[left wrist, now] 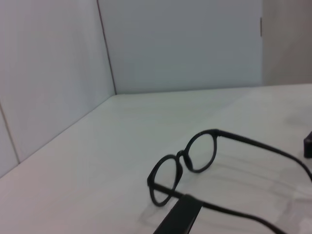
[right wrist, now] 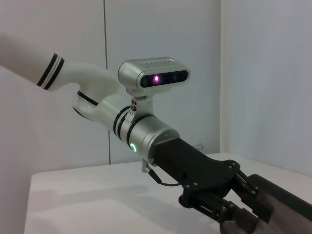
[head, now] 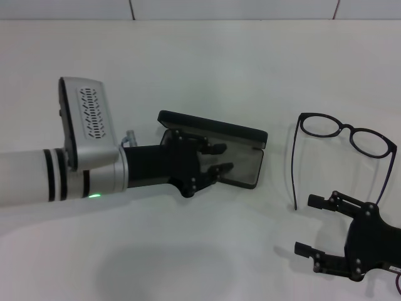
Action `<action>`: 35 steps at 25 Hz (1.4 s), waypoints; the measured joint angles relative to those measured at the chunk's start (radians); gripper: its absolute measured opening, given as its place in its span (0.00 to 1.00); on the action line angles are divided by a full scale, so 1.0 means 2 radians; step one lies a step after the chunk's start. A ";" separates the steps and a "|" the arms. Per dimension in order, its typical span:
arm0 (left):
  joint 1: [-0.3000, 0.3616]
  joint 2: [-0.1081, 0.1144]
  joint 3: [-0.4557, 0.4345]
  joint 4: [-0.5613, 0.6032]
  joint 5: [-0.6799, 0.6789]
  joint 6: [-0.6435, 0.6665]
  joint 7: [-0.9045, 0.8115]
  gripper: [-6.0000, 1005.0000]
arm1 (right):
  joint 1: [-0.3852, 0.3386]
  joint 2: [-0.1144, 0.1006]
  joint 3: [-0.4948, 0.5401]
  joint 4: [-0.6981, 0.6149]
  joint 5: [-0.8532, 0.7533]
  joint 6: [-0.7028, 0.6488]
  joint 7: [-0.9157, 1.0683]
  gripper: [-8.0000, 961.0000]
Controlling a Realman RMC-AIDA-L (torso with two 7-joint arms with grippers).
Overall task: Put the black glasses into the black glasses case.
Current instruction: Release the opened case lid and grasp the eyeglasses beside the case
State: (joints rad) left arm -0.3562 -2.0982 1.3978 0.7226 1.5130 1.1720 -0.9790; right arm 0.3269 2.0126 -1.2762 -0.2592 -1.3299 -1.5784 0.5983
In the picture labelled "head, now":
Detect black glasses case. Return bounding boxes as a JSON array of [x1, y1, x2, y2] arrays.
[[156, 109, 269, 191]]

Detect black glasses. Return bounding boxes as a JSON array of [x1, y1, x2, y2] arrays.
[[291, 112, 397, 211]]

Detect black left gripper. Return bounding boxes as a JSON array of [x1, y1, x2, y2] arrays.
[[123, 129, 234, 199]]

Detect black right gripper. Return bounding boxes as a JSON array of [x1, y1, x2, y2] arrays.
[[294, 190, 401, 283]]

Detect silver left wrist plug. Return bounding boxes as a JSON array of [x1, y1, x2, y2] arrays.
[[120, 129, 139, 148]]

